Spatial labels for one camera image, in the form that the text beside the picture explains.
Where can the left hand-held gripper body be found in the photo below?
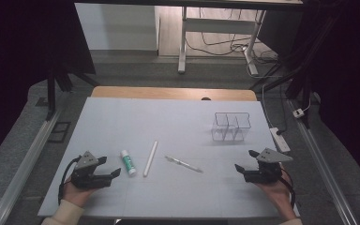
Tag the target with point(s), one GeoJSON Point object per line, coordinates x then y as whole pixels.
{"type": "Point", "coordinates": [86, 178]}

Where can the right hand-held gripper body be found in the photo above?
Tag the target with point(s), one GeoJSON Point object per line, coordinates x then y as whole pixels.
{"type": "Point", "coordinates": [267, 172]}

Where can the clear acrylic organizer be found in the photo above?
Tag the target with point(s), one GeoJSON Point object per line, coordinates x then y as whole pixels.
{"type": "Point", "coordinates": [231, 126]}

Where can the clear ballpoint pen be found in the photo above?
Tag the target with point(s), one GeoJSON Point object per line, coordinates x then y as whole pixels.
{"type": "Point", "coordinates": [183, 163]}

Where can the person's left hand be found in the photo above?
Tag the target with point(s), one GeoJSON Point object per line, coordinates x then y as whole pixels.
{"type": "Point", "coordinates": [75, 195]}

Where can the person's right hand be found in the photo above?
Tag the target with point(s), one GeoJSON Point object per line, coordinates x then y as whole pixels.
{"type": "Point", "coordinates": [279, 193]}

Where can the white green glue stick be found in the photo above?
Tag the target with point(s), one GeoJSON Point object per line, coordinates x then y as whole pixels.
{"type": "Point", "coordinates": [128, 163]}

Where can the white power strip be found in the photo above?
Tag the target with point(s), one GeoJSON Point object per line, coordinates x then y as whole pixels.
{"type": "Point", "coordinates": [280, 140]}

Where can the white pen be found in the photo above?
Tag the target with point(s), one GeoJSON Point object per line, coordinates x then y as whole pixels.
{"type": "Point", "coordinates": [150, 158]}

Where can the black floor plate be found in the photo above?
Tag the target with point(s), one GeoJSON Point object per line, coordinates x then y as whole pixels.
{"type": "Point", "coordinates": [59, 132]}

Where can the small white adapter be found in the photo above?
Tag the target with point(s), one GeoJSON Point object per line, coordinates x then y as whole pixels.
{"type": "Point", "coordinates": [298, 113]}

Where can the black table grommet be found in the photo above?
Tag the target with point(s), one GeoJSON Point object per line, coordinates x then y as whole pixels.
{"type": "Point", "coordinates": [205, 98]}

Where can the black metal stand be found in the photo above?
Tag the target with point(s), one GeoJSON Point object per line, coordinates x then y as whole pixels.
{"type": "Point", "coordinates": [51, 90]}
{"type": "Point", "coordinates": [303, 78]}

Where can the wooden table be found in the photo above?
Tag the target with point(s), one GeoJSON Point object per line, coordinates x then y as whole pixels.
{"type": "Point", "coordinates": [156, 93]}

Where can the white cabinet panel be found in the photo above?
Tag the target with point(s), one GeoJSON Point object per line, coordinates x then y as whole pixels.
{"type": "Point", "coordinates": [115, 28]}

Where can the aluminium rail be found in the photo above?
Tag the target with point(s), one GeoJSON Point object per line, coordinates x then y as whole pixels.
{"type": "Point", "coordinates": [28, 162]}
{"type": "Point", "coordinates": [322, 162]}

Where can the white desk frame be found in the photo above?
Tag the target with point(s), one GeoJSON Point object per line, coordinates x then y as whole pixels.
{"type": "Point", "coordinates": [218, 25]}

